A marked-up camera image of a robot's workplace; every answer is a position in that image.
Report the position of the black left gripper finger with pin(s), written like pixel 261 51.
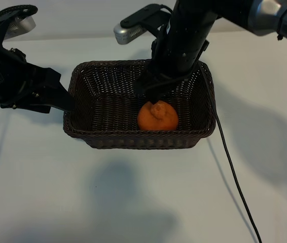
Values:
pixel 35 107
pixel 59 100

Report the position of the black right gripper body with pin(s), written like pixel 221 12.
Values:
pixel 184 38

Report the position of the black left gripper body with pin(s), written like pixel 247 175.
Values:
pixel 6 76

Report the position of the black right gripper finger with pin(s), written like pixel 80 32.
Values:
pixel 148 82
pixel 160 91

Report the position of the orange fruit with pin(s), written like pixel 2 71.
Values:
pixel 156 121

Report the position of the dark brown wicker basket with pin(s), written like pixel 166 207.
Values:
pixel 108 114

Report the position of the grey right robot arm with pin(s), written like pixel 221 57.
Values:
pixel 265 15

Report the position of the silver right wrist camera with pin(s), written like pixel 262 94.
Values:
pixel 128 34

